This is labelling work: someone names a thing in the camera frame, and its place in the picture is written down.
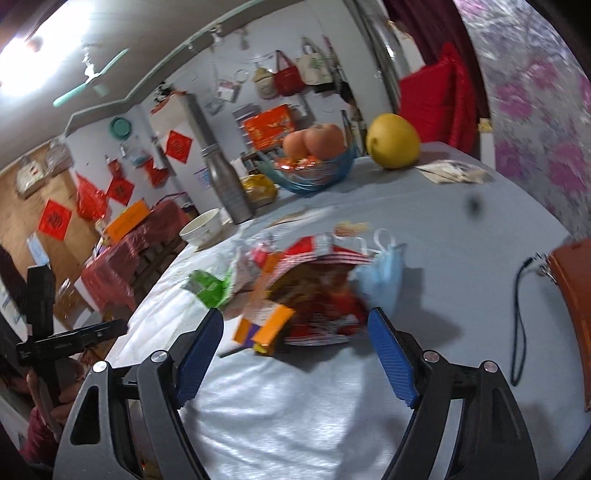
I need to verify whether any yellow pomelo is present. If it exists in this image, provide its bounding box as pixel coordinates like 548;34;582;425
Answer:
366;113;421;169

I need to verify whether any white tote bag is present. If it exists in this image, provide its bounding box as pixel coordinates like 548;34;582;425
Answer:
296;38;334;86

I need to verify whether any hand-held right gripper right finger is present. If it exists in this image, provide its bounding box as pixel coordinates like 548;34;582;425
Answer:
367;306;541;480

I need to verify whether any red cushion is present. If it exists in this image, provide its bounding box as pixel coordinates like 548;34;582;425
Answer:
398;42;478;153

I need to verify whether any steel thermos bottle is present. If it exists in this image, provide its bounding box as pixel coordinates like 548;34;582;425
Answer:
202;144;254;225

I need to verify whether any white tablecloth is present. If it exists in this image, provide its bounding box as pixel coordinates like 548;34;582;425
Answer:
104;141;591;480

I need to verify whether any yellow plastic bag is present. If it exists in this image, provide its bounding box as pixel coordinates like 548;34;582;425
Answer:
243;174;280;208

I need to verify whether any printed paper packet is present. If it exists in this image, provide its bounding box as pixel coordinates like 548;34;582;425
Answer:
416;159;494;185

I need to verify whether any white bowl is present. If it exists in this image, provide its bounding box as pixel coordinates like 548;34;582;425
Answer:
179;209;223;247

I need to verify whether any orange white wrapper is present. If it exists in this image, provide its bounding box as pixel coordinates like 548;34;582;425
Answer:
245;253;284;324

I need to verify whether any green ceiling fan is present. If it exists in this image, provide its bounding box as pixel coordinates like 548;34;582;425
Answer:
52;44;130;108

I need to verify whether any orange gift box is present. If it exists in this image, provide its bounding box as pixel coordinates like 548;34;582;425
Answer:
243;105;296;149

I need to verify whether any red plastic bag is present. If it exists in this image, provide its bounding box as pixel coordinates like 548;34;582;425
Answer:
75;174;109;221

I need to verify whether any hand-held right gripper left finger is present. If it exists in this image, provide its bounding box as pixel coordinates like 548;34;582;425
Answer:
52;307;225;480

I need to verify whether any red plastic table cover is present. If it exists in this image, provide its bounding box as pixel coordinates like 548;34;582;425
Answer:
81;200;191;312

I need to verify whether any red hanging bag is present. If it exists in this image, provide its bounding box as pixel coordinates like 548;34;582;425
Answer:
272;51;306;97

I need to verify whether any beige hanging bag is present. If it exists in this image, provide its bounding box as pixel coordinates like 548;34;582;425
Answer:
253;67;279;100

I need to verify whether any green wrapper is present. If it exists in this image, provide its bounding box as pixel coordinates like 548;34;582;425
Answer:
182;270;234;309

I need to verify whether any orange paper box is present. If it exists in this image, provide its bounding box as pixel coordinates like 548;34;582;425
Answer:
235;305;296;357

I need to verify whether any white refrigerator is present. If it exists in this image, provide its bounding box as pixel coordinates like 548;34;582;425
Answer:
148;95;218;204

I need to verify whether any brown leather case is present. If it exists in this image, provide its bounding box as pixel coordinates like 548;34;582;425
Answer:
547;239;591;412

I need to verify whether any red diamond wall decoration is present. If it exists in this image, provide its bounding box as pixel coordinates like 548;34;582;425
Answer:
165;130;192;164
38;199;74;241
106;178;136;206
144;158;168;188

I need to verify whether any hanging blue face mask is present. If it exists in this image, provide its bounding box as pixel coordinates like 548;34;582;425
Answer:
27;233;51;267

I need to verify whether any blue glass fruit bowl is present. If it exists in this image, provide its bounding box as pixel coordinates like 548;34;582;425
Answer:
256;143;357;195

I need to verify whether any person's left hand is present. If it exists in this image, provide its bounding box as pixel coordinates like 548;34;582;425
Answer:
27;357;86;421

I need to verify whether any red snack bag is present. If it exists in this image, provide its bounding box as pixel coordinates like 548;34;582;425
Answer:
268;234;375;346

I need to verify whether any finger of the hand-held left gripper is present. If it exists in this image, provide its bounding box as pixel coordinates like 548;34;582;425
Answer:
16;320;129;367

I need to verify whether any long orange box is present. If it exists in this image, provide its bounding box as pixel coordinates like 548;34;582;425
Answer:
104;200;151;243

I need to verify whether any blue face mask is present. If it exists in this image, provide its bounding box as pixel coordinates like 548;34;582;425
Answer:
27;233;51;267
351;229;407;317

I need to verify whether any floral curtain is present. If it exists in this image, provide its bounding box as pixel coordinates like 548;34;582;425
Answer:
455;0;591;241

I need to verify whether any orange fruit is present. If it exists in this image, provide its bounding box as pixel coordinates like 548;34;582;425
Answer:
305;123;347;160
283;129;311;160

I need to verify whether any black wrist strap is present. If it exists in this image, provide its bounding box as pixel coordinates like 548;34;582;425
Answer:
510;254;552;387

